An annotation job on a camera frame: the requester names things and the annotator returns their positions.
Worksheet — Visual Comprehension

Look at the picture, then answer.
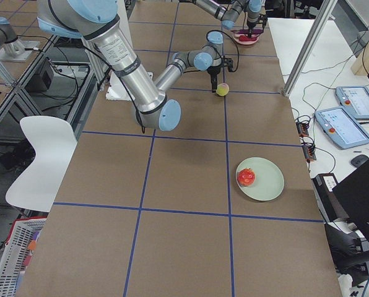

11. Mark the red white plastic basket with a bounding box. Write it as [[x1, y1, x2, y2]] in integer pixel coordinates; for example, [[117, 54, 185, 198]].
[[0, 217, 46, 296]]

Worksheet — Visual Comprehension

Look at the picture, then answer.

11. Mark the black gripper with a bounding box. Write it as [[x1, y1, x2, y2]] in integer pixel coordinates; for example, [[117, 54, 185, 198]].
[[207, 66, 221, 92], [247, 21, 256, 31]]

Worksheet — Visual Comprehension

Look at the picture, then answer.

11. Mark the blue teach pendant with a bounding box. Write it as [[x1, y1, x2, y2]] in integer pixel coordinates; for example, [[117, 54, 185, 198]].
[[315, 106, 369, 149], [336, 86, 369, 120]]

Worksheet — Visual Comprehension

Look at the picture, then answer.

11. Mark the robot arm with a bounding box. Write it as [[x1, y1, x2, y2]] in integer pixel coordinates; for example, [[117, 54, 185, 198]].
[[37, 1, 223, 131], [191, 0, 266, 32]]

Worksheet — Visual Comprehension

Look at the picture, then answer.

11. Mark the black monitor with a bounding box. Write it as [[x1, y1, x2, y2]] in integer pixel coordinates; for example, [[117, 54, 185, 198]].
[[333, 159, 369, 241]]

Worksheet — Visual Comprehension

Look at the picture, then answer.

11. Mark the red pomegranate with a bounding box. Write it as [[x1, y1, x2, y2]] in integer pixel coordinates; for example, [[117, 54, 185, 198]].
[[237, 168, 256, 187]]

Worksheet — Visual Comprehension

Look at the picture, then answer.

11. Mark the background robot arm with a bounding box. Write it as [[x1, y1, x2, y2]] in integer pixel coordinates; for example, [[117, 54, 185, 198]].
[[0, 17, 40, 62]]

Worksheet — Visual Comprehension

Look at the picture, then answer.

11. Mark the black computer mouse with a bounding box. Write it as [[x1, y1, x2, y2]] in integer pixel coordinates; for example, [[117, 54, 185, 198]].
[[350, 154, 369, 168]]

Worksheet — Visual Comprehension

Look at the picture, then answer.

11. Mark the green pink peach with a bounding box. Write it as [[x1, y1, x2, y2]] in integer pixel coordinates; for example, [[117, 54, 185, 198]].
[[215, 83, 230, 97]]

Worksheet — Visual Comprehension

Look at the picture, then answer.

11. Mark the red chili pepper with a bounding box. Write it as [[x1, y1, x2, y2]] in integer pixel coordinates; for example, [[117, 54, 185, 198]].
[[238, 35, 258, 42]]

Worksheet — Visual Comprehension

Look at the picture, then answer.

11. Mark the green plate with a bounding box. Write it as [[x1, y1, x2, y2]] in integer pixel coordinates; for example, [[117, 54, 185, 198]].
[[235, 157, 285, 201]]

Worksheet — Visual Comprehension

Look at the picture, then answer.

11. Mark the black power box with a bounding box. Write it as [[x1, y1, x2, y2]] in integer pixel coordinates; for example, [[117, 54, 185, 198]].
[[311, 173, 349, 222]]

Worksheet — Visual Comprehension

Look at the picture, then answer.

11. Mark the pink plate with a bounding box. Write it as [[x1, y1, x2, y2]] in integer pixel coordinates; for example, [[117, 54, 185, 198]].
[[232, 30, 260, 46]]

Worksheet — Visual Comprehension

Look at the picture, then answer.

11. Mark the far blue teach pendant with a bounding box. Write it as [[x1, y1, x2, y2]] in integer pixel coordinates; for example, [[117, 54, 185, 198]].
[[336, 86, 369, 120]]

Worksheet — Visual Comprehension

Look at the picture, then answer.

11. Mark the purple eggplant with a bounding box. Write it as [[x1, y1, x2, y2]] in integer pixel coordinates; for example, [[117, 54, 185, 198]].
[[232, 28, 264, 35]]

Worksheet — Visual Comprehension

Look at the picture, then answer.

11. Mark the white chair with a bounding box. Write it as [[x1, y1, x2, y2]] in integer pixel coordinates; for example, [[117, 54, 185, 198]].
[[6, 116, 77, 212]]

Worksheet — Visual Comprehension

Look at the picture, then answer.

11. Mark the aluminium frame post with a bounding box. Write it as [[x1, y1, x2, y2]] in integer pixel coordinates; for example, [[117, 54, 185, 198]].
[[282, 0, 337, 97]]

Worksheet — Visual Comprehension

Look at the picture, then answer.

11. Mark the near blue teach pendant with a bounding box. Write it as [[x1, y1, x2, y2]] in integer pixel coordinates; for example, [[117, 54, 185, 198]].
[[315, 106, 369, 149]]

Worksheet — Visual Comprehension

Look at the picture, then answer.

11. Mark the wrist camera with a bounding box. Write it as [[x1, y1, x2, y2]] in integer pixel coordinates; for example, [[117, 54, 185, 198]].
[[222, 57, 235, 73]]

